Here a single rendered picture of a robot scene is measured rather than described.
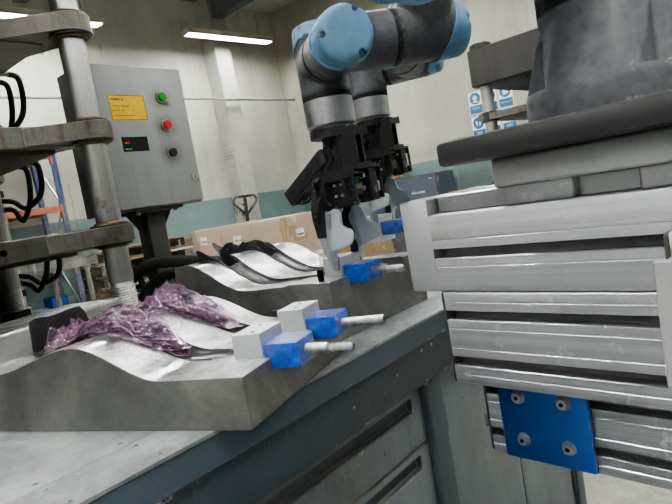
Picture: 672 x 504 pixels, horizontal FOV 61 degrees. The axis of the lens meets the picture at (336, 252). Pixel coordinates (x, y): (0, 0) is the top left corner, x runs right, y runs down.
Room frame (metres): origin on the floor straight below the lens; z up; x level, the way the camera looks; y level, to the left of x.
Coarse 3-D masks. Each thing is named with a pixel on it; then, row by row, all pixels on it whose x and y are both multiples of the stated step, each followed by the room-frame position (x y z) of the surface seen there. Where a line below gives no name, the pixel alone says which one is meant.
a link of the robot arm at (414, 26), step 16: (448, 0) 0.77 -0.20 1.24; (400, 16) 0.77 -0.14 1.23; (416, 16) 0.77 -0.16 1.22; (432, 16) 0.77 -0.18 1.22; (448, 16) 0.78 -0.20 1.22; (464, 16) 0.78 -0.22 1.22; (400, 32) 0.76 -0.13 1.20; (416, 32) 0.77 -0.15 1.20; (432, 32) 0.77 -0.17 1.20; (448, 32) 0.78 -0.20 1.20; (464, 32) 0.79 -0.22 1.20; (400, 48) 0.77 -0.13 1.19; (416, 48) 0.78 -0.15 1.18; (432, 48) 0.79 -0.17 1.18; (448, 48) 0.79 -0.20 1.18; (464, 48) 0.80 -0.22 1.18; (400, 64) 0.80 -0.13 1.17
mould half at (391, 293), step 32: (256, 256) 1.12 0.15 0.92; (320, 256) 1.18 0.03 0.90; (384, 256) 1.03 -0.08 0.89; (192, 288) 1.04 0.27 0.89; (224, 288) 0.98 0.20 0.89; (256, 288) 0.95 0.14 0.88; (288, 288) 0.88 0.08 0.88; (320, 288) 0.84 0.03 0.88; (352, 288) 0.87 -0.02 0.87; (384, 288) 0.93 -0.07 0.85
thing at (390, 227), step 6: (378, 216) 1.17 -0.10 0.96; (384, 216) 1.19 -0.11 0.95; (390, 216) 1.20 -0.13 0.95; (378, 222) 1.17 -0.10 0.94; (384, 222) 1.17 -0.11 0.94; (390, 222) 1.16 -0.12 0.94; (396, 222) 1.15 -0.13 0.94; (384, 228) 1.17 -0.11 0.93; (390, 228) 1.16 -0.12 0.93; (396, 228) 1.15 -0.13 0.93; (402, 228) 1.16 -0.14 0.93; (384, 234) 1.17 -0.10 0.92; (390, 234) 1.20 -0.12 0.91; (372, 240) 1.19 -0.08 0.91; (378, 240) 1.18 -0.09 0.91; (384, 240) 1.18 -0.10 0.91
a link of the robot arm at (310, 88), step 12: (300, 24) 0.85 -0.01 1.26; (312, 24) 0.85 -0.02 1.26; (300, 36) 0.85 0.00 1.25; (300, 48) 0.85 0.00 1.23; (300, 60) 0.84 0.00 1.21; (300, 72) 0.86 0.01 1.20; (300, 84) 0.87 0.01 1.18; (312, 84) 0.85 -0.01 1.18; (324, 84) 0.84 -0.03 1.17; (336, 84) 0.85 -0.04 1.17; (348, 84) 0.87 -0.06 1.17; (312, 96) 0.85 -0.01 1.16; (324, 96) 0.89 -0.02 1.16
